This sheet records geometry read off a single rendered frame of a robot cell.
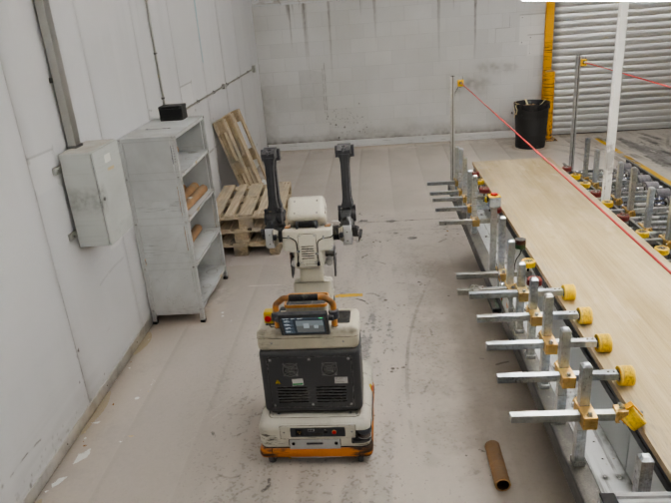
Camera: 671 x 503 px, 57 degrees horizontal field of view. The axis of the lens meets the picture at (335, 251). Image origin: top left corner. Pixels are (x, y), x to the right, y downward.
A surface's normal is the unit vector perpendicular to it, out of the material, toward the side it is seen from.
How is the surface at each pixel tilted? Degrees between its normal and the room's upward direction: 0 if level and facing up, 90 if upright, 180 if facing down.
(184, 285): 90
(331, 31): 90
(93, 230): 90
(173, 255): 90
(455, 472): 0
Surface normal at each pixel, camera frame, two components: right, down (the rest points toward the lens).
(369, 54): -0.05, 0.37
